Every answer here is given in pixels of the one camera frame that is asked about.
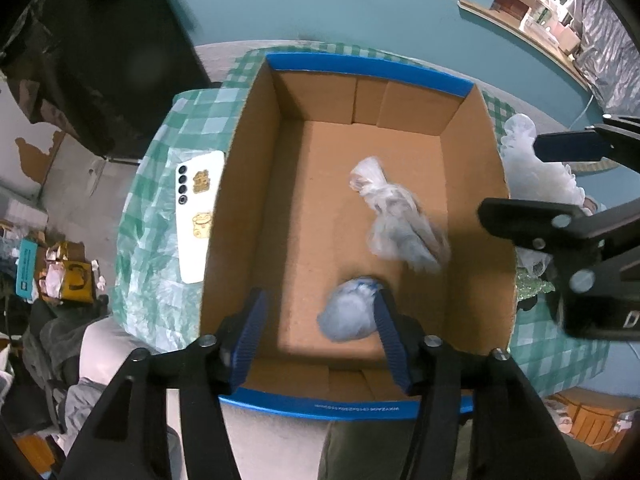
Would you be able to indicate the silver foil sheet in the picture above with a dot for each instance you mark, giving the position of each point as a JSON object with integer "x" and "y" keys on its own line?
{"x": 600, "y": 35}

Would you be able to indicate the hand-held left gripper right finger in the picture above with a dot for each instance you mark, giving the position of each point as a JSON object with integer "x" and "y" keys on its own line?
{"x": 389, "y": 325}

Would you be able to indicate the person's olive trouser leg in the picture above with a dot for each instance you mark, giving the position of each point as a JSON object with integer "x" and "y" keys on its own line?
{"x": 365, "y": 452}

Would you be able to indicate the curved wooden shelf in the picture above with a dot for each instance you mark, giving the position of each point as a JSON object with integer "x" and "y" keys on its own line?
{"x": 500, "y": 15}

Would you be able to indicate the blue-rimmed cardboard box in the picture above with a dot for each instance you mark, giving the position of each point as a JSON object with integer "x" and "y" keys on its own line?
{"x": 305, "y": 220}

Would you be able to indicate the beige curved trim strip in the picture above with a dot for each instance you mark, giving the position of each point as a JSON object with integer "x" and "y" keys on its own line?
{"x": 595, "y": 166}

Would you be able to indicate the grey sock ball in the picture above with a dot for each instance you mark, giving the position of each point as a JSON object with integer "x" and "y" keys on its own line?
{"x": 347, "y": 312}

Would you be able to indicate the yellow cardboard box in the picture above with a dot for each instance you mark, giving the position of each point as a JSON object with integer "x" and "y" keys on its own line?
{"x": 75, "y": 275}

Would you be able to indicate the green glitter scouring pad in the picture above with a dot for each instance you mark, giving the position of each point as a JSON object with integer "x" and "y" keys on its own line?
{"x": 532, "y": 287}

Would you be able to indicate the green checkered tablecloth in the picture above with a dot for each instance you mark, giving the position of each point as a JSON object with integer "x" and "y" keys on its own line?
{"x": 150, "y": 240}

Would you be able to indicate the wooden slatted crate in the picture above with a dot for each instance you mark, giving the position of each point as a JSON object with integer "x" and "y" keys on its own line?
{"x": 590, "y": 420}

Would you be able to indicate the grey clothing pile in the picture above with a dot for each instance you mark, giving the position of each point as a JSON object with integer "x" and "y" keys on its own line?
{"x": 55, "y": 350}

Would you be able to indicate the clear plastic table cover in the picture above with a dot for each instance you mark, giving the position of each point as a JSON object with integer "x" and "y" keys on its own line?
{"x": 145, "y": 280}

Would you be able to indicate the white smartphone with gold stickers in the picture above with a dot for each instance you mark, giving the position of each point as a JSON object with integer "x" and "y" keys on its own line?
{"x": 195, "y": 240}

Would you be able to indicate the black plastic bag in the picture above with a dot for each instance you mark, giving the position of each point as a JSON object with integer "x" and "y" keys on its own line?
{"x": 90, "y": 50}

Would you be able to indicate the white mesh bath pouf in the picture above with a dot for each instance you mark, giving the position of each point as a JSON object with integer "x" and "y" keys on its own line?
{"x": 530, "y": 170}

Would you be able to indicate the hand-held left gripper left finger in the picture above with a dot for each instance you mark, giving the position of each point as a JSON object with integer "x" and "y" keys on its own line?
{"x": 250, "y": 340}

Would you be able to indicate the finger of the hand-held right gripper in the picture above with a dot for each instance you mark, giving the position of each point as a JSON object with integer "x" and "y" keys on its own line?
{"x": 570, "y": 145}
{"x": 530, "y": 222}

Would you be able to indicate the blue labelled box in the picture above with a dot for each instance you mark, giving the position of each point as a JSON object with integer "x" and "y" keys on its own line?
{"x": 26, "y": 270}

